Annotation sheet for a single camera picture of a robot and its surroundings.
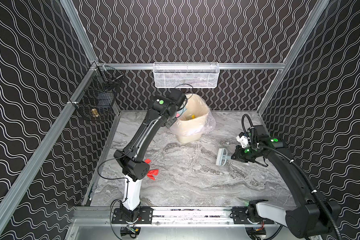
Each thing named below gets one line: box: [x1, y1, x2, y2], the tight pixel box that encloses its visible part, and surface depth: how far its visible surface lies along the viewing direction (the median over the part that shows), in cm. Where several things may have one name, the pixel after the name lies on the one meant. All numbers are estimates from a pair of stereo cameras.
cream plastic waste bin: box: [170, 93, 209, 144], surface depth 89 cm
